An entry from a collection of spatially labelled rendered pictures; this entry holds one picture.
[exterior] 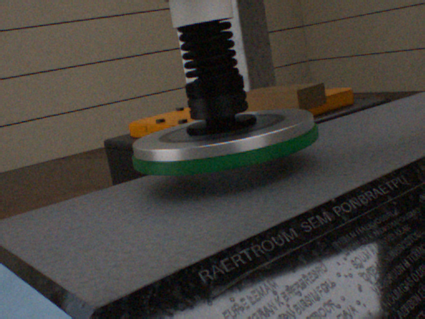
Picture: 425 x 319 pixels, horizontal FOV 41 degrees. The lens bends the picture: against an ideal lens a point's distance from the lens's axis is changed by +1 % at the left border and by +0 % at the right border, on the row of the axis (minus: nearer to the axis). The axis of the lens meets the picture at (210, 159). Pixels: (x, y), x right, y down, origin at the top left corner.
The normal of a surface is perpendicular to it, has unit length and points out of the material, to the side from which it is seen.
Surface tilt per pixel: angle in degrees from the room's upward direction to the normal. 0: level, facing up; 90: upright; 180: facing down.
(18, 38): 90
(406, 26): 90
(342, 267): 45
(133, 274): 0
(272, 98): 90
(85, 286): 0
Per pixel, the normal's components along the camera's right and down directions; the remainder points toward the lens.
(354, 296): 0.31, -0.65
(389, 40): -0.84, 0.25
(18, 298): -0.68, -0.52
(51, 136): 0.51, 0.08
